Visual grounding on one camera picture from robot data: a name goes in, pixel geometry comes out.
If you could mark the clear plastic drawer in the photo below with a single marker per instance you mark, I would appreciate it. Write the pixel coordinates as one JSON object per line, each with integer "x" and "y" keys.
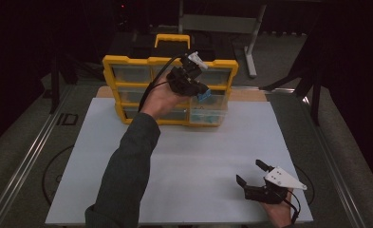
{"x": 211, "y": 109}

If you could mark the yellow drawer organizer cabinet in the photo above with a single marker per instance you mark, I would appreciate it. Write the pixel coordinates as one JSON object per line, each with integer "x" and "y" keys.
{"x": 133, "y": 85}

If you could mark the green binder clip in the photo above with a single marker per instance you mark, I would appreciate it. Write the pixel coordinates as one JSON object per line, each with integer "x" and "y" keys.
{"x": 211, "y": 119}
{"x": 201, "y": 119}

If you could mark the dark metal stand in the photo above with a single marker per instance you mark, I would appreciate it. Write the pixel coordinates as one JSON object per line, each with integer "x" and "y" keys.
{"x": 54, "y": 95}
{"x": 315, "y": 95}

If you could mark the grey metal desk frame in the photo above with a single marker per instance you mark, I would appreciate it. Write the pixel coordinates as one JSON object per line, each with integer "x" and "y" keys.
{"x": 219, "y": 23}

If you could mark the aluminium floor rail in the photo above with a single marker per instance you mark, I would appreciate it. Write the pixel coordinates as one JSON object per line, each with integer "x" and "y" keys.
{"x": 332, "y": 164}
{"x": 26, "y": 158}

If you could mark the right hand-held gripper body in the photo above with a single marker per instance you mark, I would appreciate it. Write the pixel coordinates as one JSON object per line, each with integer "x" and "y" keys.
{"x": 280, "y": 180}

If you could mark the person's right hand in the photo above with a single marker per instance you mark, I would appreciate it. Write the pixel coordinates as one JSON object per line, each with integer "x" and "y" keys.
{"x": 280, "y": 215}

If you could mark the blue binder clip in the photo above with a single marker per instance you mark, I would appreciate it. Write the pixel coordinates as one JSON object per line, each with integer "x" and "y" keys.
{"x": 204, "y": 95}

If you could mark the person's left hand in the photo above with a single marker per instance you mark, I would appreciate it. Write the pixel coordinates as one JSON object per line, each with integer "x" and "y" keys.
{"x": 158, "y": 99}

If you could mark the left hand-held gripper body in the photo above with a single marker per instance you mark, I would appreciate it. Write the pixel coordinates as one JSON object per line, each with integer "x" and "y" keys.
{"x": 184, "y": 79}

